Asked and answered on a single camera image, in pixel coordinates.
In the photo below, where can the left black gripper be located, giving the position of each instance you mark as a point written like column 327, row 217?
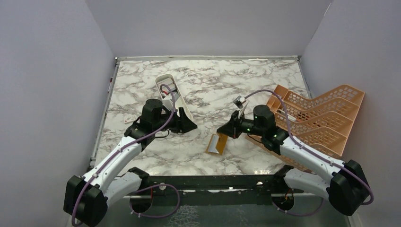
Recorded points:
column 182, row 123

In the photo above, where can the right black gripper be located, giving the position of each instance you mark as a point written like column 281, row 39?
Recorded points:
column 231, row 128

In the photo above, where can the yellow leather card holder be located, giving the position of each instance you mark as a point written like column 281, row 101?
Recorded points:
column 217, row 144

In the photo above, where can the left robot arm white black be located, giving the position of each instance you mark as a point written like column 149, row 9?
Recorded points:
column 88, row 197

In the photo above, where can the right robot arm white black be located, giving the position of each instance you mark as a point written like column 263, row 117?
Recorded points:
column 342, row 184

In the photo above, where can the stack of cards in tray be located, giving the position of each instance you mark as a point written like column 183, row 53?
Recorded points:
column 166, row 89

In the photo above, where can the white oblong card tray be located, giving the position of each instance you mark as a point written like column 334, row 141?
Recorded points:
column 168, row 78

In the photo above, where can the white marker in rack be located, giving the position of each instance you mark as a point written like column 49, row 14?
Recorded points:
column 292, row 118

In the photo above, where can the small white red tag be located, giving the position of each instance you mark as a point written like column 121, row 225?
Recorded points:
column 129, row 119

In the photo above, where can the orange plastic file rack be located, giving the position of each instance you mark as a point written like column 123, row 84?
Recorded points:
column 325, row 122

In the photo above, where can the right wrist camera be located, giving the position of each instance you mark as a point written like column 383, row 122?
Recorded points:
column 240, row 102

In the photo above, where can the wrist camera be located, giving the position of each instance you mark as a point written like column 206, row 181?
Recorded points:
column 170, row 101
column 240, row 102

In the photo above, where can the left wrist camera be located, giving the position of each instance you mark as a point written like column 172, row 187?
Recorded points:
column 170, row 101

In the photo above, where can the black metal base rail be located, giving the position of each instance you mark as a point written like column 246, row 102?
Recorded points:
column 208, row 190

